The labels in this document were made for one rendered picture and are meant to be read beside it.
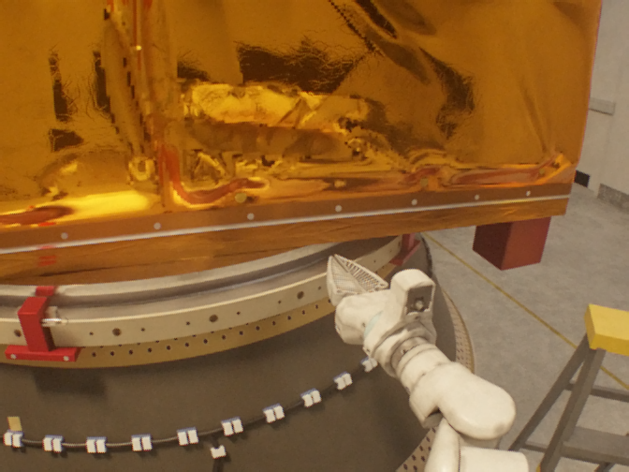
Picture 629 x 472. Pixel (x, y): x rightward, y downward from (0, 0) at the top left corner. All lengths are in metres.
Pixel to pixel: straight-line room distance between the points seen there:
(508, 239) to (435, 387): 0.73
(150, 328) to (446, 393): 0.46
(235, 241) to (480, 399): 0.49
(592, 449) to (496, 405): 0.92
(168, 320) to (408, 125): 0.50
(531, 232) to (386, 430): 0.59
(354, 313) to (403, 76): 0.39
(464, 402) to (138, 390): 0.55
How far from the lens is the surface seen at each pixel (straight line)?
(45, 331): 0.76
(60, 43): 0.67
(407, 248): 1.02
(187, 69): 0.65
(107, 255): 0.77
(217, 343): 0.80
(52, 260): 0.79
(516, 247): 1.17
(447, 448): 0.40
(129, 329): 0.73
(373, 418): 1.01
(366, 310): 0.57
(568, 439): 1.33
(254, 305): 0.75
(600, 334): 1.21
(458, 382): 0.46
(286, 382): 0.86
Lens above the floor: 2.10
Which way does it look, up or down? 24 degrees down
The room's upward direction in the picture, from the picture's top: 2 degrees clockwise
